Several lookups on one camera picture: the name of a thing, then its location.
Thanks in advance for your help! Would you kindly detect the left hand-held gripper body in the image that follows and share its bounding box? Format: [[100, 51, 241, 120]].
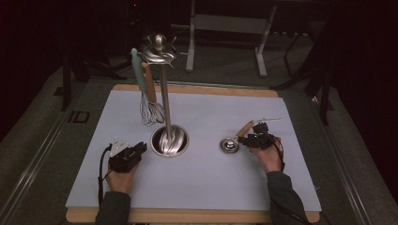
[[107, 136, 144, 173]]

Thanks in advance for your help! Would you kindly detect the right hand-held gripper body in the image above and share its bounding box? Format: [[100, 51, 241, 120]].
[[248, 117, 282, 150]]

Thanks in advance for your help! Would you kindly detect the small steel ladle wooden handle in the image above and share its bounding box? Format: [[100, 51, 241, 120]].
[[220, 120, 256, 155]]

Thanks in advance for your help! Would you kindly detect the steel utensil rack stand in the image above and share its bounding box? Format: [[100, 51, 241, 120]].
[[140, 33, 191, 158]]

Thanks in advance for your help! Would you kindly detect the whisk with mint green handle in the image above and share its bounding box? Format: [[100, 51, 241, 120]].
[[130, 47, 165, 127]]

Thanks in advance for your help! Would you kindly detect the person's right hand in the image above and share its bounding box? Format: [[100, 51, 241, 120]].
[[249, 137, 284, 174]]

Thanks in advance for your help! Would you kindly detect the person's left hand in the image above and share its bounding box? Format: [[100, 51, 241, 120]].
[[106, 162, 140, 196]]

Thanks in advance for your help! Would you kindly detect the white table cover sheet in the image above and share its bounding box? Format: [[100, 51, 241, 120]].
[[65, 89, 323, 213]]

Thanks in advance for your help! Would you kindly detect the black tripod stand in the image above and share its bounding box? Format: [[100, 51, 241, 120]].
[[60, 46, 126, 112], [270, 22, 334, 126]]

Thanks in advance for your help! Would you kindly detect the wooden table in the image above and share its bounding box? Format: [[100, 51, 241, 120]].
[[65, 83, 321, 224]]

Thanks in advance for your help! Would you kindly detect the black power strip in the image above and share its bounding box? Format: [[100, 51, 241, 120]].
[[270, 29, 311, 38]]

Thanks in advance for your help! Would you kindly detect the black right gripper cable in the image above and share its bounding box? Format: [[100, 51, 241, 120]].
[[270, 136, 314, 225]]

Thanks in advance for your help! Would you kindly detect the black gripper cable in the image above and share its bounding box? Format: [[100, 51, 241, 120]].
[[98, 143, 114, 207], [270, 136, 314, 225]]

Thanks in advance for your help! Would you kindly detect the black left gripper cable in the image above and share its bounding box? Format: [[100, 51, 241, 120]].
[[98, 143, 114, 207]]

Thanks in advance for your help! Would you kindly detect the metal floor rail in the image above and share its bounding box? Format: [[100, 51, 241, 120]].
[[0, 102, 74, 225], [309, 95, 374, 225]]

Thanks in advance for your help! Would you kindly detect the grey metal frame stand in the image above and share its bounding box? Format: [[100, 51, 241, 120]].
[[186, 0, 278, 78]]

